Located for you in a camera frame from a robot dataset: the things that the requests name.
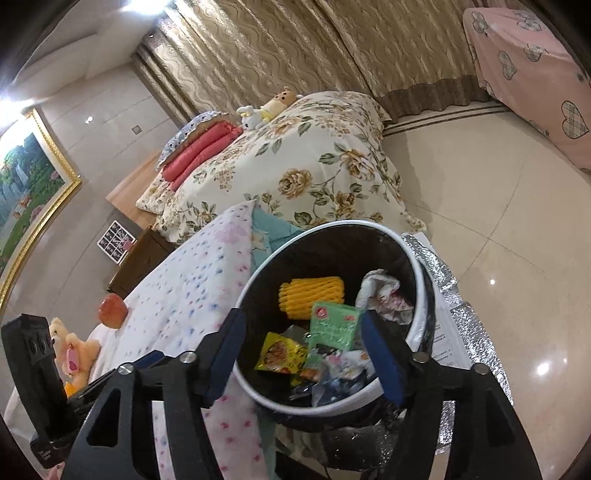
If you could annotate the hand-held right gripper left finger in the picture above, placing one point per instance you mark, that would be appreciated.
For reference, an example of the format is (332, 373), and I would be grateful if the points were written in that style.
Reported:
(226, 355)

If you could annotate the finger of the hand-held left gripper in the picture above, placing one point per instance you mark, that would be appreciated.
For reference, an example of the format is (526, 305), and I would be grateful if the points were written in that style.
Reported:
(92, 387)

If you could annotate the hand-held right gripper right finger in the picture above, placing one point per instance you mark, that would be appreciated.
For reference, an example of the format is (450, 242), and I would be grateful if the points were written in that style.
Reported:
(383, 360)

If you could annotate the yellow snack packet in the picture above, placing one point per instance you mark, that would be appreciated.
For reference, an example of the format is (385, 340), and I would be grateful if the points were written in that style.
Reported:
(281, 355)

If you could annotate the green snack box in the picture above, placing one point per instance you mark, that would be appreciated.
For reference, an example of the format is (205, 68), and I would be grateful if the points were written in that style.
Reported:
(334, 325)

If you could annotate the white and red paper package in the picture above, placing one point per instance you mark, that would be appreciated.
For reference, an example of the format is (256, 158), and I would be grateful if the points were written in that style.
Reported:
(383, 295)

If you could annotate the orange and white snack packet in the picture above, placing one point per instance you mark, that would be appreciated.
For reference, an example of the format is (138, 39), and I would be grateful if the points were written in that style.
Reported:
(309, 369)

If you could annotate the large orange foam net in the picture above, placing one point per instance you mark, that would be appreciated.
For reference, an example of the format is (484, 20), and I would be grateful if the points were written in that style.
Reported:
(311, 295)

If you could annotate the black bin with white rim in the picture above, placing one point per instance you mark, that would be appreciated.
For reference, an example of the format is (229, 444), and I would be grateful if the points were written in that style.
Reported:
(323, 254)

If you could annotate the small orange foam net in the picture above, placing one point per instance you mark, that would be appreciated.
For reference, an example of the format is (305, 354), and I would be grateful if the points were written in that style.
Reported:
(70, 390)

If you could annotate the beige teddy bear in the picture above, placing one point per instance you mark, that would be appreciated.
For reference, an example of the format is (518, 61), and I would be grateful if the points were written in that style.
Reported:
(74, 350)

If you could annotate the white paper sheet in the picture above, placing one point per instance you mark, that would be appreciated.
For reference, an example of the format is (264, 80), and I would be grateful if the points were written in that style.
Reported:
(445, 337)

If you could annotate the red apple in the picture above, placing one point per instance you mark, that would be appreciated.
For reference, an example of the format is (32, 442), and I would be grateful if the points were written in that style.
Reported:
(113, 311)

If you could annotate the silver foil sheet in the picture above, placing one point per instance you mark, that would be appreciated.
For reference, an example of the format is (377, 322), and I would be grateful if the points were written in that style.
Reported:
(443, 286)

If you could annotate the wooden nightstand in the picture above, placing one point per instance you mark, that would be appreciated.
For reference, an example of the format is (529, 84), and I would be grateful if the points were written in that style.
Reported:
(138, 263)

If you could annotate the teal floral quilt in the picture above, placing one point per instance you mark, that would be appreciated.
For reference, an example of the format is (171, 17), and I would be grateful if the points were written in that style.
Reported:
(268, 230)

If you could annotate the gold framed landscape painting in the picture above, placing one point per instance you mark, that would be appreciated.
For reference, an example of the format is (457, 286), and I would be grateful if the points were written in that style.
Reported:
(27, 198)

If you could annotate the small floral pillow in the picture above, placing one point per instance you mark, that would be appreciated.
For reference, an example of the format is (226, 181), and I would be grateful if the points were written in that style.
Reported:
(154, 191)

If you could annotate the wooden headboard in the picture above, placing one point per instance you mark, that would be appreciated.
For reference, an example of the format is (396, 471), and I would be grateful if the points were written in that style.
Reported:
(134, 184)

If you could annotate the bed with floral cover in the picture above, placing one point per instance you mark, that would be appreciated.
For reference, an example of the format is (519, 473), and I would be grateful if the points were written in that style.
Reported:
(295, 161)

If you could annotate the red folded quilt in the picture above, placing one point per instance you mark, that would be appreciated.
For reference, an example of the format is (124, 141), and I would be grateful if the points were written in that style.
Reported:
(198, 147)

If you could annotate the blue trimmed pillow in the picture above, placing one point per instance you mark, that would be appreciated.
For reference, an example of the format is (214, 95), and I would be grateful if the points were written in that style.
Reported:
(184, 134)

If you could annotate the white rabbit plush toy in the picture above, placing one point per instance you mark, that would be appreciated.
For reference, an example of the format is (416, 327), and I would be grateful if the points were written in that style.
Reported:
(251, 115)

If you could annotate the yellow plush toy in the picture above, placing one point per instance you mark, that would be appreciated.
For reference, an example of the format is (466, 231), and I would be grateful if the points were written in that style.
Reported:
(281, 101)

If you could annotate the beige patterned curtain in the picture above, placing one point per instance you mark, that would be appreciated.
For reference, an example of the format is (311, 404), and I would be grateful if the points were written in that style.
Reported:
(300, 46)

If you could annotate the pink heart print cover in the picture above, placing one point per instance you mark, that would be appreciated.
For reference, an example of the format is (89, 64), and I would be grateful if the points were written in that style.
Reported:
(531, 78)

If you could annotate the photo collage frame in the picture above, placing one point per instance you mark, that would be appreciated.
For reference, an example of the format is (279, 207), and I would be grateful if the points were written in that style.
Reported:
(114, 242)

